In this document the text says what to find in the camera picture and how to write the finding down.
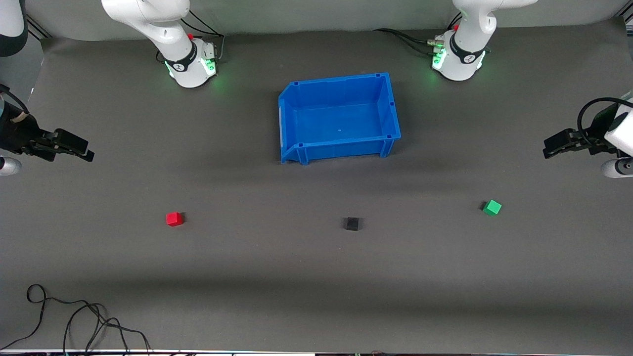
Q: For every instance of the small red cube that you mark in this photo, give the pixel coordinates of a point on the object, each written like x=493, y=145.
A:
x=174, y=219

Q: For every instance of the small black cube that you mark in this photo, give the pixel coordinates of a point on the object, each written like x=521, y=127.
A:
x=351, y=224

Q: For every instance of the blue plastic storage bin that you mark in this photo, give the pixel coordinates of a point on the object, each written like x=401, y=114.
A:
x=341, y=123

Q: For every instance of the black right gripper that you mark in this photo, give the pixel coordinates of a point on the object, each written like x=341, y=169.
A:
x=19, y=133

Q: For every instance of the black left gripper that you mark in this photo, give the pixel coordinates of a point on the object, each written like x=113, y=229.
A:
x=597, y=132

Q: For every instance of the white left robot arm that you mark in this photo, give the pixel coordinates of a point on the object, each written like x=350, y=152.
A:
x=470, y=29

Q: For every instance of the small green cube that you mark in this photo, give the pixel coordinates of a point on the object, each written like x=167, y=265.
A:
x=492, y=207

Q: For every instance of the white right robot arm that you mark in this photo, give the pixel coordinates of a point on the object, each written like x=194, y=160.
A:
x=148, y=20

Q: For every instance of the dark grey table mat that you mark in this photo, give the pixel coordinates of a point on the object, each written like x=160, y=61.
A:
x=316, y=277

